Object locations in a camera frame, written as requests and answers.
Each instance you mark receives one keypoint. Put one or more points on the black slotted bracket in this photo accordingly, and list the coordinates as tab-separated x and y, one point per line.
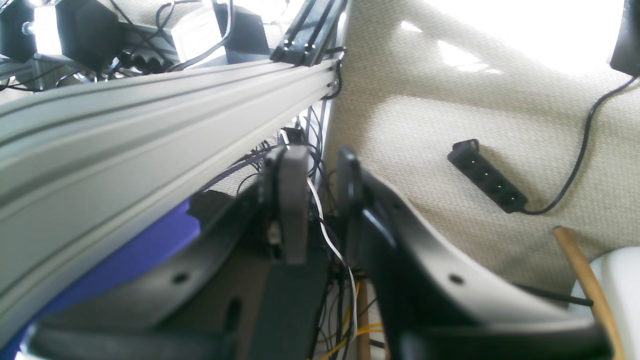
307	41

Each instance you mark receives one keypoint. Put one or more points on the black power strip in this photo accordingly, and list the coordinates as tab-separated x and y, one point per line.
466	157

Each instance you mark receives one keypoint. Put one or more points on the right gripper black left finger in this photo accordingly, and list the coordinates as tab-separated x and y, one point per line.
284	200

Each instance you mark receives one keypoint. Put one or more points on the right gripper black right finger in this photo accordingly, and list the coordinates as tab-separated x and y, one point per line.
424	282

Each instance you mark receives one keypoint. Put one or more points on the aluminium frame rail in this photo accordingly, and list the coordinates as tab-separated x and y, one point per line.
85	168

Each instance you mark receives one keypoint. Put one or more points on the wooden stick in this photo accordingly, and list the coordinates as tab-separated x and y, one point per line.
591	288

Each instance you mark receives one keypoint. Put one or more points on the white round container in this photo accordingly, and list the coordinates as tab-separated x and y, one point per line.
618	274

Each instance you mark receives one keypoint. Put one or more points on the blue panel under rail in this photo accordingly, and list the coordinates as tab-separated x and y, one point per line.
150	248

